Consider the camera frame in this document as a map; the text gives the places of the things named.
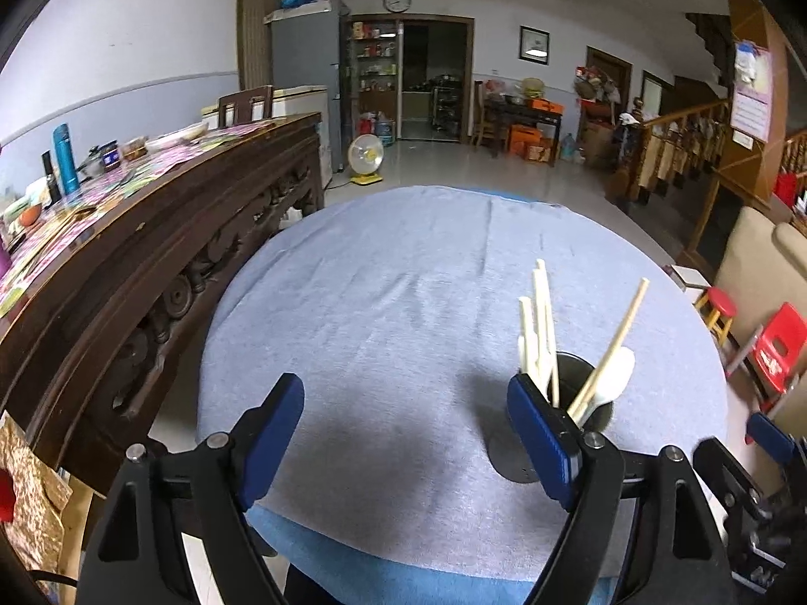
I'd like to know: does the grey tablecloth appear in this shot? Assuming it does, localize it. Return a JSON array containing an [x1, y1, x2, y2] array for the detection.
[[197, 185, 729, 581]]

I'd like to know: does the small white stool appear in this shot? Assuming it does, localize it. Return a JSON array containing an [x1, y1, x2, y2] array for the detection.
[[669, 263, 707, 291]]

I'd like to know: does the dark wooden chair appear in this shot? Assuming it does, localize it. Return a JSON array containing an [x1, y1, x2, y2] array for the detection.
[[217, 85, 274, 128]]

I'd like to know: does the carved dark wooden sideboard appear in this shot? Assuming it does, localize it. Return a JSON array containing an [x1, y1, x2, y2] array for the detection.
[[0, 111, 325, 473]]

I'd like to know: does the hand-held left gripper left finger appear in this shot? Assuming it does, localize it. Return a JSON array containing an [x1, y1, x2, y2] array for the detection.
[[74, 373, 306, 605]]

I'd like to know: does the beige sofa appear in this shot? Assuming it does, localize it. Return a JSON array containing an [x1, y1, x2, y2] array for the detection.
[[712, 205, 807, 354]]

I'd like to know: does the grey metal utensil holder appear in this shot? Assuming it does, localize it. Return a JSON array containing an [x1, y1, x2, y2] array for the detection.
[[488, 353, 615, 485]]

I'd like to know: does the wooden shelf cabinet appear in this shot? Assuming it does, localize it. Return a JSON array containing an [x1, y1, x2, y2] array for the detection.
[[349, 18, 399, 124]]

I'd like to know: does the round electric fan heater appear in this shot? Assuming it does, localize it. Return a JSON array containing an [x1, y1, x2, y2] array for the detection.
[[348, 134, 385, 187]]

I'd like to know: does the long wooden chopstick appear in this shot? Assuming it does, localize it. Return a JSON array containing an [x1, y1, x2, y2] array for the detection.
[[567, 277, 650, 420]]

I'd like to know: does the framed wall picture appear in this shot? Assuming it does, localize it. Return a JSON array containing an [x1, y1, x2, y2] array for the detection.
[[518, 25, 551, 65]]

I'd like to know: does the grey refrigerator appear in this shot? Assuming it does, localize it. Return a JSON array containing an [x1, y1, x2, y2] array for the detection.
[[263, 0, 351, 171]]

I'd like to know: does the wooden stair railing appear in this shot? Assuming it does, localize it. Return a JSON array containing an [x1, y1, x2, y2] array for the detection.
[[608, 97, 732, 206]]

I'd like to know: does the red plastic chair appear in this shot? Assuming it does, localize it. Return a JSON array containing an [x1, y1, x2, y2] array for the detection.
[[725, 301, 807, 413]]

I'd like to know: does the gold patterned cloth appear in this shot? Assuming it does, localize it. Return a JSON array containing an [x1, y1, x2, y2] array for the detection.
[[0, 412, 73, 587]]

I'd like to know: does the blue thermos bottle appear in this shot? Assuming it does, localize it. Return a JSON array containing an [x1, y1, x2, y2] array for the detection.
[[51, 124, 82, 196]]

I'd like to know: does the light wooden chair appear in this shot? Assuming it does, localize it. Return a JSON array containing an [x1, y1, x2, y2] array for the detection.
[[473, 81, 499, 146]]

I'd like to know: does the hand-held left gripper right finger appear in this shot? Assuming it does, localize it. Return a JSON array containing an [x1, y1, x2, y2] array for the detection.
[[506, 373, 735, 605]]

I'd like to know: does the metal kitchen rack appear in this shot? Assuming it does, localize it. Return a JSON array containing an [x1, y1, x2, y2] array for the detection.
[[432, 76, 466, 136]]

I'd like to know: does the black bottle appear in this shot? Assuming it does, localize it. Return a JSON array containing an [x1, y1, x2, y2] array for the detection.
[[41, 151, 63, 204]]

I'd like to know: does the brown cardboard box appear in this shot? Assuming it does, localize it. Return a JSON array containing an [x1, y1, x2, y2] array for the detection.
[[580, 119, 615, 168]]

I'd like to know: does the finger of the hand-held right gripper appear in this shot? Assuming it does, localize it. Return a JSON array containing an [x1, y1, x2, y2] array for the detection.
[[745, 411, 796, 466], [692, 436, 773, 521]]

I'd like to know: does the dark wooden side table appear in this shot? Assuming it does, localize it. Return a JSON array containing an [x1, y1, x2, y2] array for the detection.
[[474, 79, 565, 165]]

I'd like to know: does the red round stool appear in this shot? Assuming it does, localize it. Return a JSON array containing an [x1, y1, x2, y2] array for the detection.
[[694, 286, 738, 347]]

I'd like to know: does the short wooden railing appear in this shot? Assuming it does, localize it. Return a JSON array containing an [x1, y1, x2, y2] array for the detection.
[[780, 128, 807, 177]]

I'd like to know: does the white chest freezer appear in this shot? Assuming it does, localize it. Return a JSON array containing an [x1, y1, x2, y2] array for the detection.
[[200, 84, 335, 190]]

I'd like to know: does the white plastic spoon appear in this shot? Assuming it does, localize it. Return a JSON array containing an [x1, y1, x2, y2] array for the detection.
[[518, 295, 537, 379], [531, 268, 551, 385], [579, 346, 637, 426]]

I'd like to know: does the white plate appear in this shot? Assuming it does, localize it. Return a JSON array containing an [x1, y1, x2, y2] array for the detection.
[[160, 123, 209, 146]]

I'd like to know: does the wall calendar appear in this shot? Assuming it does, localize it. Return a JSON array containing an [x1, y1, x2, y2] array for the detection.
[[730, 39, 775, 145]]

